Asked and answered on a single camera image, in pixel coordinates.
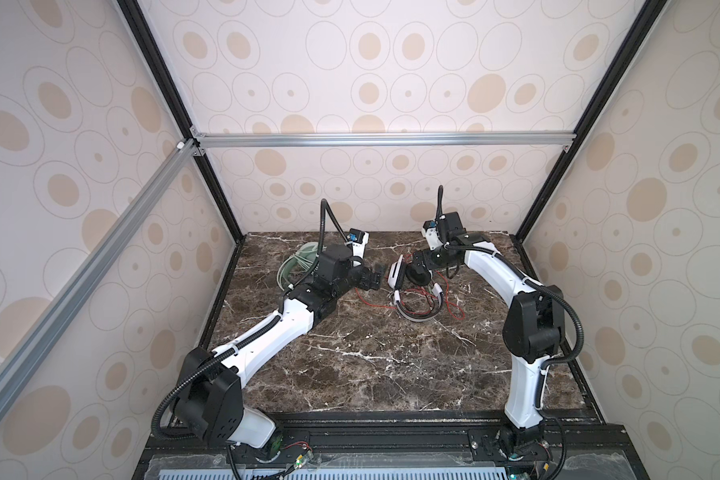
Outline mint green headphones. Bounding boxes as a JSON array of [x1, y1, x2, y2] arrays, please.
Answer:
[[277, 242, 319, 292]]

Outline white black red headphones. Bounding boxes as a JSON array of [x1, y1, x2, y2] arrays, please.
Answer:
[[387, 255, 446, 323]]

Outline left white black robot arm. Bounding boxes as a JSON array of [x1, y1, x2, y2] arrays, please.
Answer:
[[151, 234, 382, 450]]

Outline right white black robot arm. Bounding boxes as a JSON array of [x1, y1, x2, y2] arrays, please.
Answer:
[[406, 212, 584, 430]]

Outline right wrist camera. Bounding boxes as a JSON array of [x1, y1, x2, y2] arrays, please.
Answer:
[[422, 220, 443, 250]]

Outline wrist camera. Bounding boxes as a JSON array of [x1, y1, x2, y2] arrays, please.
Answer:
[[347, 228, 369, 266], [422, 220, 443, 250]]

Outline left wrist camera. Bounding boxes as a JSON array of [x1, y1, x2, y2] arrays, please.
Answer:
[[347, 228, 369, 266]]

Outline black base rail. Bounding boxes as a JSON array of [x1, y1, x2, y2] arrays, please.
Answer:
[[131, 410, 648, 479]]

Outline horizontal aluminium rail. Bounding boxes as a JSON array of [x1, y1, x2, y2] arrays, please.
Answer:
[[197, 131, 576, 149]]

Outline right black frame post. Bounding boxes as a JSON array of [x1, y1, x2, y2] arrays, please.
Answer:
[[514, 0, 669, 243]]

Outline black frame post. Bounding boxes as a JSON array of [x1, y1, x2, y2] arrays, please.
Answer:
[[514, 0, 669, 243], [116, 0, 244, 243]]

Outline left black frame post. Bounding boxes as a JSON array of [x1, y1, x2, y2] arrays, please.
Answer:
[[116, 0, 244, 243]]

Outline left diagonal aluminium rail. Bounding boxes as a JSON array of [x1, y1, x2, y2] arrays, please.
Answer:
[[0, 138, 199, 421]]

